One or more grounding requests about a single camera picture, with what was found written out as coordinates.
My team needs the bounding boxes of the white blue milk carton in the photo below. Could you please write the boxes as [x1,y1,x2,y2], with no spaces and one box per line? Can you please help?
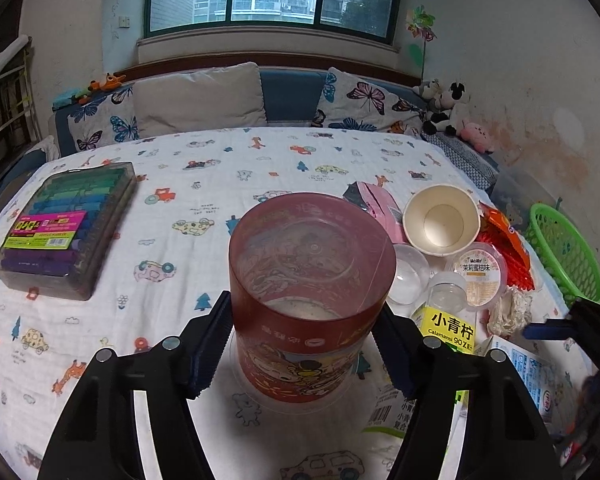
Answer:
[477,335,556,424]

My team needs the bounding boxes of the tissue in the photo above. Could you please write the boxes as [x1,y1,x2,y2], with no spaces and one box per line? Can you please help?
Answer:
[486,287,533,338]

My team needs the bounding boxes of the yellow lime drink bottle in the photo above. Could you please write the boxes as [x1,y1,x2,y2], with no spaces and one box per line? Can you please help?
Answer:
[362,303,477,441]

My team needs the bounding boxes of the small clear jar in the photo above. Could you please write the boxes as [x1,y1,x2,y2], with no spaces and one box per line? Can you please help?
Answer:
[426,271,468,314]

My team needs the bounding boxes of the pudding cup white label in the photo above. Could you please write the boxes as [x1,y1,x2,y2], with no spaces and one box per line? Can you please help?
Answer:
[445,242,507,311]

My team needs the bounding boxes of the clear plastic dome lid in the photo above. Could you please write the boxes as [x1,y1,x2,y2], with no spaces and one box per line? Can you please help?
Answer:
[388,244,430,306]

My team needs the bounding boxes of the orange wafer snack bag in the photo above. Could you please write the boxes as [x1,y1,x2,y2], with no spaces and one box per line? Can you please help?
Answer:
[477,202,535,292]

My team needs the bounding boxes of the white paper cup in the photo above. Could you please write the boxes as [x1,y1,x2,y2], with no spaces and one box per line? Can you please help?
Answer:
[402,184,481,257]

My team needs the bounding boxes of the red noodle cup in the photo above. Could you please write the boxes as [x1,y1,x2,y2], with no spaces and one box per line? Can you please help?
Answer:
[228,193,396,406]

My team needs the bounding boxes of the pink wrapper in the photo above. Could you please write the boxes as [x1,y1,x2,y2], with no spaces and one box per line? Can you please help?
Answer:
[343,181,407,244]

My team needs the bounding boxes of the green plastic basket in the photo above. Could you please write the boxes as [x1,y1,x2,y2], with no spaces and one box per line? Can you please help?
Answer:
[524,203,600,307]

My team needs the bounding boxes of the printed white tablecloth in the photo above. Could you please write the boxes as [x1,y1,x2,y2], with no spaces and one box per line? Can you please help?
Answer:
[0,128,472,479]

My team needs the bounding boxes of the marker pen box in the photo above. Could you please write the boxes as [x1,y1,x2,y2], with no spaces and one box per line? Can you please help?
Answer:
[0,162,136,301]

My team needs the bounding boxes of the clear storage bin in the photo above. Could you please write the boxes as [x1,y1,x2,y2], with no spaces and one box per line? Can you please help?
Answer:
[490,168,557,228]

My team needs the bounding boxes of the grey patterned blanket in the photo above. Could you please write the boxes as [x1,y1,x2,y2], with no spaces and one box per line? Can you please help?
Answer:
[427,133,500,193]

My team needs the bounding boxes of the pink plush toy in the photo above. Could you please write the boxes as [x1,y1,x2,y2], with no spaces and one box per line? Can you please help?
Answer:
[460,122,494,154]

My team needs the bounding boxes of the left butterfly pillow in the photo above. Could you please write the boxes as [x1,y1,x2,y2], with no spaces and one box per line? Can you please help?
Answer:
[68,84,140,151]

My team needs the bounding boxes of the butterfly pillow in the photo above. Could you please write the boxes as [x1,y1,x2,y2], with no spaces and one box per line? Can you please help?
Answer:
[68,84,140,151]
[311,67,426,134]

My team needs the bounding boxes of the cow plush toy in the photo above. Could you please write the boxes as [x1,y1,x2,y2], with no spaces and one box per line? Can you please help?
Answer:
[413,79,469,136]

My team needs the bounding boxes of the shelf rack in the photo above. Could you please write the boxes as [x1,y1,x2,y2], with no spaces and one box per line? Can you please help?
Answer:
[0,35,42,177]

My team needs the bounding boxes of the orange toy on sofa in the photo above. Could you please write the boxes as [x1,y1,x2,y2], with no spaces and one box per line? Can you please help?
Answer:
[76,73,126,98]

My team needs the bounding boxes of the beige cushion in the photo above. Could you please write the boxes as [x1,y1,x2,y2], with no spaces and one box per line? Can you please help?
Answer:
[133,62,268,138]

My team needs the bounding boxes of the right butterfly pillow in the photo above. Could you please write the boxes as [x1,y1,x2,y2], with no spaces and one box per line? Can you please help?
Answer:
[311,67,426,134]

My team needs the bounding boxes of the blue sofa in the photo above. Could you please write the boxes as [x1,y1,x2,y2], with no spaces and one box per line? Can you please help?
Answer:
[0,66,502,201]

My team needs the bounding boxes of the wall socket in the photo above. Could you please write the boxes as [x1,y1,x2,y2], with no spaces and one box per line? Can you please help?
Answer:
[119,16,131,28]

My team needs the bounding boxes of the pinwheel wall decoration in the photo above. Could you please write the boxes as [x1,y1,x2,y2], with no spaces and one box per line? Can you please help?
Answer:
[405,6,437,78]

